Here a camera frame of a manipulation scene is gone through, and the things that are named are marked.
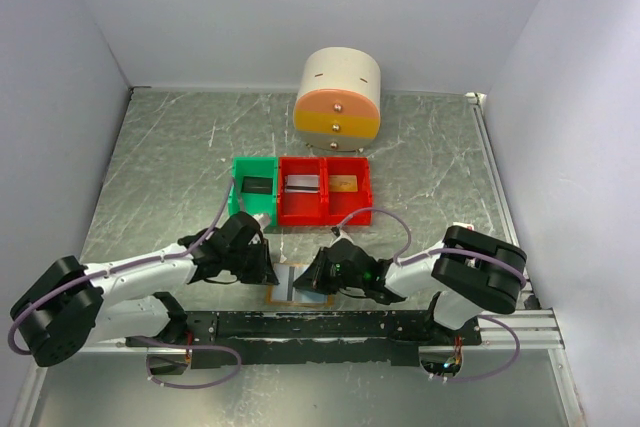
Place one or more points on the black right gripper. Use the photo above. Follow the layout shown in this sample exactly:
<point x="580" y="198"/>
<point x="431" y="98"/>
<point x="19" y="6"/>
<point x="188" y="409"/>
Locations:
<point x="313" y="279"/>

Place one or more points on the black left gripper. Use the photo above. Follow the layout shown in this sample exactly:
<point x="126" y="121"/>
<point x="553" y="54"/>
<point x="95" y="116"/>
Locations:
<point x="264" y="272"/>

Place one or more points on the silver striped card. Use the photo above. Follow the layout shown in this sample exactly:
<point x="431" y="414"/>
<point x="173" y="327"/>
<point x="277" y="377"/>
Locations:
<point x="287" y="274"/>
<point x="302" y="183"/>

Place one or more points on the tan leather card holder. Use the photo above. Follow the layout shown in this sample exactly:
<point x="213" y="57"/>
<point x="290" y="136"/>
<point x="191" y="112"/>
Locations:
<point x="303" y="298"/>

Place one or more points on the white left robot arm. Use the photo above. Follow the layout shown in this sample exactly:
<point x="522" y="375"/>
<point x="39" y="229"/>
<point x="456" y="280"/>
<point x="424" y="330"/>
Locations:
<point x="73" y="305"/>

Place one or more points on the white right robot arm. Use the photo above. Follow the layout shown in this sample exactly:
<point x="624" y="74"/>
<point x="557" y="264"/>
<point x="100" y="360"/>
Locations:
<point x="467" y="271"/>

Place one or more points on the black card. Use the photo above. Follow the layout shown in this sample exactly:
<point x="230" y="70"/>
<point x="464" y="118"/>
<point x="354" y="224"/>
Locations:
<point x="256" y="185"/>

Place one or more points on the red bin with silver card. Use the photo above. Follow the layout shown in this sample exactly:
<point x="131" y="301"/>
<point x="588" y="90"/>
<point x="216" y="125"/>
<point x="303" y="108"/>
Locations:
<point x="302" y="209"/>

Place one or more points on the gold VIP card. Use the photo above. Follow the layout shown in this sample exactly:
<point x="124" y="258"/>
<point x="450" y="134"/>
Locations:
<point x="343" y="183"/>

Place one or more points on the red bin with gold card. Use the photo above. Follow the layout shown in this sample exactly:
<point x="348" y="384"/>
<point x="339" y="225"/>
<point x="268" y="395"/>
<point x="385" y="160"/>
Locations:
<point x="342" y="204"/>

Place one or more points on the white red card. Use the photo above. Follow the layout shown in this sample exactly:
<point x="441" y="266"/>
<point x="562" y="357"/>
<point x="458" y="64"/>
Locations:
<point x="465" y="225"/>

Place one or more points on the green plastic bin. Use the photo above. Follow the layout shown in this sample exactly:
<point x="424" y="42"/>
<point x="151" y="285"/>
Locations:
<point x="254" y="204"/>

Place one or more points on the round three-drawer mini cabinet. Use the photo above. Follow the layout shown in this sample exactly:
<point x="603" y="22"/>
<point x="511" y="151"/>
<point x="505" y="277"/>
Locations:
<point x="338" y="102"/>

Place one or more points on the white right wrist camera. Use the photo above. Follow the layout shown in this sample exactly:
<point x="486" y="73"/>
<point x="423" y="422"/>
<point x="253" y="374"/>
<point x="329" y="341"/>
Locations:
<point x="340" y="234"/>

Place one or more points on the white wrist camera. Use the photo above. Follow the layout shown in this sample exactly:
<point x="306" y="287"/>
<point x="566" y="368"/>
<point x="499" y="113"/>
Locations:
<point x="263" y="219"/>
<point x="340" y="234"/>

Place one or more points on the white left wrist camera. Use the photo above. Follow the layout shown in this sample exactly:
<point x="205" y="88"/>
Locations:
<point x="263" y="219"/>

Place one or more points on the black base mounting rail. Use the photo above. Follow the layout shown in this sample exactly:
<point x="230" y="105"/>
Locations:
<point x="288" y="338"/>

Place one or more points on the aluminium frame rail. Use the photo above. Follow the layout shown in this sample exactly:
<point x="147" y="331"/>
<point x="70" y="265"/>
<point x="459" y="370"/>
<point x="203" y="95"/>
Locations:
<point x="539" y="329"/>

